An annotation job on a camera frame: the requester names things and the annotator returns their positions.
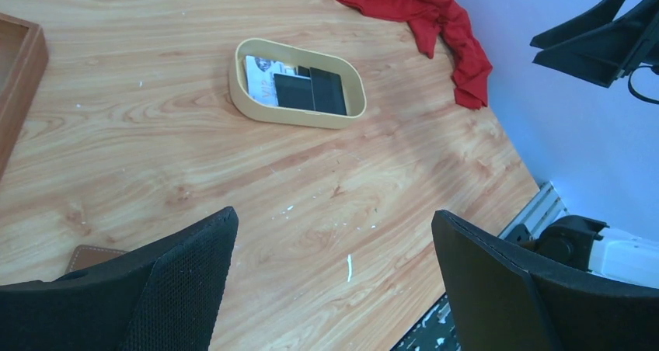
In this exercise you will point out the black card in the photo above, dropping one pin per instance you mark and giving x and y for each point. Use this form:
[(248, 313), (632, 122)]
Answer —
[(327, 92), (294, 92)]

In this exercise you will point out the red cloth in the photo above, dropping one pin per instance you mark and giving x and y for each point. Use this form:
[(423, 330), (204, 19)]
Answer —
[(431, 20)]

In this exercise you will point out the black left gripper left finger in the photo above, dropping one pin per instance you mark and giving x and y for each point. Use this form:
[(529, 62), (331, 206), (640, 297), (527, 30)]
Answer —
[(163, 296)]

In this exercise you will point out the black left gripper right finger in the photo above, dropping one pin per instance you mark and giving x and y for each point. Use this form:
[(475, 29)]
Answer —
[(506, 297)]

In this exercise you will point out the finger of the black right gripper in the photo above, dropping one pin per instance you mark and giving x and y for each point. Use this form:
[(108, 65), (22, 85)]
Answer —
[(599, 15), (611, 51)]

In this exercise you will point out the beige oval tray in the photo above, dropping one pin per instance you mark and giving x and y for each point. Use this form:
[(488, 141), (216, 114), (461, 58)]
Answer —
[(302, 60)]

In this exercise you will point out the brown leather card holder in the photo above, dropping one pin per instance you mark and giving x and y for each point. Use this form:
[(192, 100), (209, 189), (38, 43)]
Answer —
[(85, 256)]

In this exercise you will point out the wooden compartment tray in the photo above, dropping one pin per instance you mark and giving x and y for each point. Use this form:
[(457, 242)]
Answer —
[(24, 58)]

